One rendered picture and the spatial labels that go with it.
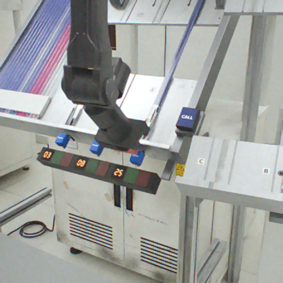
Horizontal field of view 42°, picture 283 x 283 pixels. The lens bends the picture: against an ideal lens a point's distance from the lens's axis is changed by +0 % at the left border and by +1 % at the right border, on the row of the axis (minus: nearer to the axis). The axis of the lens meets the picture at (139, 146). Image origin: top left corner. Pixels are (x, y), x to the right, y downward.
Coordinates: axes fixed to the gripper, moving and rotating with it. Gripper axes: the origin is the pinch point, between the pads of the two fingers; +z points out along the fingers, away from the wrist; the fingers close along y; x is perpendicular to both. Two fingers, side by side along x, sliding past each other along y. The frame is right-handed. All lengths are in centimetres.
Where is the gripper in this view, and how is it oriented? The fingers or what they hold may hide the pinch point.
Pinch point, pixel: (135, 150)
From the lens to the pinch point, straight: 83.5
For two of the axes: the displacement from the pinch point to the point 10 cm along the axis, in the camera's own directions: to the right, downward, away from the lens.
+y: -8.6, -1.8, 4.8
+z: 3.5, 4.6, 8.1
